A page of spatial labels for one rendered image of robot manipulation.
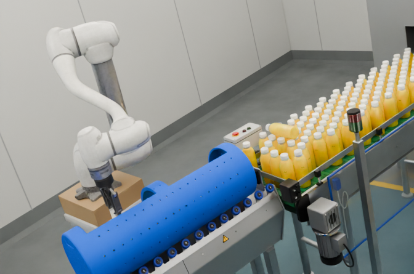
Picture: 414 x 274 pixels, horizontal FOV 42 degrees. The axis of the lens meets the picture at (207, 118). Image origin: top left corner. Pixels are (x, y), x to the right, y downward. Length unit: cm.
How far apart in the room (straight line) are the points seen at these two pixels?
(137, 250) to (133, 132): 48
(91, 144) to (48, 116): 298
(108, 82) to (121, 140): 48
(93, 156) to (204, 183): 53
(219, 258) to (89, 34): 117
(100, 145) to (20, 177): 296
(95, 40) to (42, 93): 264
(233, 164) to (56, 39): 97
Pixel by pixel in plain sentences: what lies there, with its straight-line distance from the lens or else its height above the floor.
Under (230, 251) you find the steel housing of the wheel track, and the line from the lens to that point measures 259.
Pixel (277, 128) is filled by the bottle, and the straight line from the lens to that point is 283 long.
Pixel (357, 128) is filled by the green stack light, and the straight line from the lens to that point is 262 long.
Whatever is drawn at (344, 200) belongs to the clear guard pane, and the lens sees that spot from 286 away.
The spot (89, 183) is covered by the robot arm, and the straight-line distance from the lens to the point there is 275.
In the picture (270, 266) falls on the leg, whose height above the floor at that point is 54.
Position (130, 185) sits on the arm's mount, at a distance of 278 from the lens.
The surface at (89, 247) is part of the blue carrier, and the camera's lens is 221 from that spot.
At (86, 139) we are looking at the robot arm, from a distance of 214.
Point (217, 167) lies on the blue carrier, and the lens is 245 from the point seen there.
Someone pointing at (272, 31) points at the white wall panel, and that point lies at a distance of 725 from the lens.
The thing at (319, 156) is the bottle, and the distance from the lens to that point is 284.
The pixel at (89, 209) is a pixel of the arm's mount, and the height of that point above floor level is 109.
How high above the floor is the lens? 232
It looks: 22 degrees down
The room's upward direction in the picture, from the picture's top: 15 degrees counter-clockwise
